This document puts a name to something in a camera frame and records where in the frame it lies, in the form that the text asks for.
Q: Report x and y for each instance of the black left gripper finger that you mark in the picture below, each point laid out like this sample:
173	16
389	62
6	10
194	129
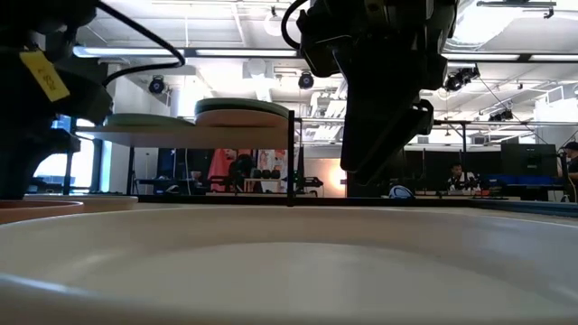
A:
22	158

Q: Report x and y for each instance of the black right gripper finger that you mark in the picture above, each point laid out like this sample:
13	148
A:
370	135
406	144

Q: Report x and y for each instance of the terracotta pink plate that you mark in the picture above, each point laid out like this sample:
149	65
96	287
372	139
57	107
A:
40	212

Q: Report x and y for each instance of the cream plate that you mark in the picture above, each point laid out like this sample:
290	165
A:
113	203

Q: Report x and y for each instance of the salmon pink plate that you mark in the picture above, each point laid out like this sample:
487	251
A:
241	121

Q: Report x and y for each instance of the large white plate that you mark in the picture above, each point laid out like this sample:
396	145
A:
289	271

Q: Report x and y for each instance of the black background robot arm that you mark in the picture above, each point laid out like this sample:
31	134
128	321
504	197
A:
311	182

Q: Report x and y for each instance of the wooden shelf with black legs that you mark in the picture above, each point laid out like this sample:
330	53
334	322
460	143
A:
203	137

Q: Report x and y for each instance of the black partition panel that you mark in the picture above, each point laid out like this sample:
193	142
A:
433	171

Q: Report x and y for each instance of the yellow paper tag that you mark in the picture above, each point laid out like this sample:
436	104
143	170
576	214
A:
45	77

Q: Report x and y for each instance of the person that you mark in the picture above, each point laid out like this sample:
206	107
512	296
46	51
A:
459	173
572	164

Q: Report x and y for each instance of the large bright window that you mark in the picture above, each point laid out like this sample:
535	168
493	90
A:
86	171

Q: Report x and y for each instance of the small black ceiling lamps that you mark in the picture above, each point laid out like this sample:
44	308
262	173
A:
501	116

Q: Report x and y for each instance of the light wooden stand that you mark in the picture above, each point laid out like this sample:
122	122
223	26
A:
262	180

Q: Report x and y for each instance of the blue panel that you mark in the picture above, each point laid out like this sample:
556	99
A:
519	180

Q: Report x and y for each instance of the black monitor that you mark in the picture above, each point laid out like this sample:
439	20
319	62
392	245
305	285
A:
528	160

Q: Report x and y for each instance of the long ceiling light bar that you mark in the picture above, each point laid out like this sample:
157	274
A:
244	52

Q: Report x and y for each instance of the orange curtain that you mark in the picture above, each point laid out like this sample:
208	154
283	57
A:
219	171

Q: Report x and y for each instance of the black metal frame rig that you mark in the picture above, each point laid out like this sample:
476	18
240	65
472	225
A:
463	135

